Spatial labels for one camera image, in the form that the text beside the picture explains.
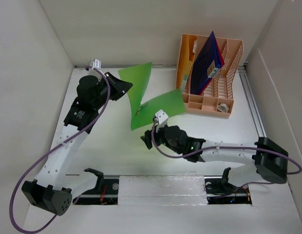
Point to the green folder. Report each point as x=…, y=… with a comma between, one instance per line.
x=142, y=113

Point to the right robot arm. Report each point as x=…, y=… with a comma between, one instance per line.
x=261, y=161

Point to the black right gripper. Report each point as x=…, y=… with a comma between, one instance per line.
x=147, y=138

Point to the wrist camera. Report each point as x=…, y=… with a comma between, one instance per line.
x=161, y=118
x=95, y=63

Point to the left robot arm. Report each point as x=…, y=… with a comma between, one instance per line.
x=51, y=190

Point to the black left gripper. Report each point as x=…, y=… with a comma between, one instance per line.
x=120, y=87

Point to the metal base rail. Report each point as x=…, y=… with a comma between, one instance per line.
x=149, y=191

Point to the blue folder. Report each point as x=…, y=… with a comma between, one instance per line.
x=197, y=79

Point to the orange folder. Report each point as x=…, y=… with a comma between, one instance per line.
x=185, y=60

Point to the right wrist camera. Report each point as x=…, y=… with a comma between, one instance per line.
x=161, y=118

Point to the aluminium side rail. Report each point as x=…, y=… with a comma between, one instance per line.
x=251, y=102

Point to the red folder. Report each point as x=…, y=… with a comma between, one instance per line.
x=212, y=60

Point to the peach plastic desk organizer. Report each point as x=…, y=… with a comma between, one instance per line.
x=219, y=89

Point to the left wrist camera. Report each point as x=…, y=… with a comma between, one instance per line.
x=95, y=63

